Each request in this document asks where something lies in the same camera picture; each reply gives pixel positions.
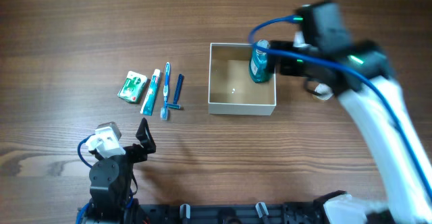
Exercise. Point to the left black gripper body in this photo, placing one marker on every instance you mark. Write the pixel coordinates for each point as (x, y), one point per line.
(133, 152)

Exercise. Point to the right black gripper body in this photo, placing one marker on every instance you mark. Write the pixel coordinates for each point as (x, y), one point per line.
(279, 58)

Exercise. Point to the teal toothpaste tube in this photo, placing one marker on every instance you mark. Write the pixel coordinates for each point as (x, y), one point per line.
(150, 98)

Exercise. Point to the teal mouthwash bottle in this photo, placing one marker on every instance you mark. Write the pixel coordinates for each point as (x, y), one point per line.
(258, 67)

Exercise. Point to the white lotion tube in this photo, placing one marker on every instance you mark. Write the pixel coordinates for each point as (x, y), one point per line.
(323, 92)

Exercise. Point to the green soap box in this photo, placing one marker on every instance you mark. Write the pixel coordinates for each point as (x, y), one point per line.
(132, 88)

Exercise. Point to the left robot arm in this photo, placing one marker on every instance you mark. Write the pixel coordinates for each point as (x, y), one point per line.
(112, 199)

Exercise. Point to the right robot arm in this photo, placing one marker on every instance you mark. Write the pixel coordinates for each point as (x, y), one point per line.
(362, 79)

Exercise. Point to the blue white toothbrush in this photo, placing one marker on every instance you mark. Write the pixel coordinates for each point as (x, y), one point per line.
(164, 110)

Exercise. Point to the blue disposable razor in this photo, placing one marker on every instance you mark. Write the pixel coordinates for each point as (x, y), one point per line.
(174, 104)

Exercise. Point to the white square cardboard box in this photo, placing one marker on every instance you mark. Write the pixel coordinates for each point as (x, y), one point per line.
(231, 89)

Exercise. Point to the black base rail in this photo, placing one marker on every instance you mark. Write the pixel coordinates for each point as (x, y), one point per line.
(288, 212)

